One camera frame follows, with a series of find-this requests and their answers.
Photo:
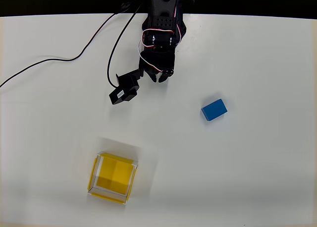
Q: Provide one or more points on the blue block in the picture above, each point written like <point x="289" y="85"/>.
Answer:
<point x="214" y="110"/>

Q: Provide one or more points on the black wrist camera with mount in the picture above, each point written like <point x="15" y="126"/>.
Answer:
<point x="123" y="93"/>

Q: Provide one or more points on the yellow open box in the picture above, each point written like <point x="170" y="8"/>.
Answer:
<point x="116" y="172"/>

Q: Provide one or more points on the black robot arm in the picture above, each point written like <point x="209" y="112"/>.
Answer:
<point x="161" y="4"/>

